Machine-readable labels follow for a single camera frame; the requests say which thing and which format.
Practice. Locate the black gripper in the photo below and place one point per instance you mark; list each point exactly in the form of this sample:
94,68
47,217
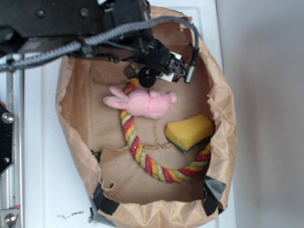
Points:
155,55

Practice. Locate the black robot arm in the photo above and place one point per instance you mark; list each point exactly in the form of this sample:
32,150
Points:
109,30

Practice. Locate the black round knob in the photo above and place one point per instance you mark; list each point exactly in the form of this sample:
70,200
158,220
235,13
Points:
147,77

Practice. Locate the pink plush bunny toy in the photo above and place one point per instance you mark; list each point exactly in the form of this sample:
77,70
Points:
152,104

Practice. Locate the yellow green sponge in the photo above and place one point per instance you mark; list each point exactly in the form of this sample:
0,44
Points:
187,133

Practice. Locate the brown paper bag bin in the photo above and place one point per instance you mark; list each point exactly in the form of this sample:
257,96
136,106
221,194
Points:
121,191

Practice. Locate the white plastic tray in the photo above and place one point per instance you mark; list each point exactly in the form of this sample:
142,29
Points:
54,194

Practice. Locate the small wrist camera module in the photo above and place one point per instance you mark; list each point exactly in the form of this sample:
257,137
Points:
177,69

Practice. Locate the multicolour twisted rope toy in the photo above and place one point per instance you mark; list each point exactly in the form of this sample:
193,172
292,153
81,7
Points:
148,163

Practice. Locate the black metal bracket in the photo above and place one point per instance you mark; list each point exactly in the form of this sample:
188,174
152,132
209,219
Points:
6,138

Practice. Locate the aluminium frame rail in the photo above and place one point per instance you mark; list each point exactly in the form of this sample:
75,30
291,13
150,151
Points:
11,180

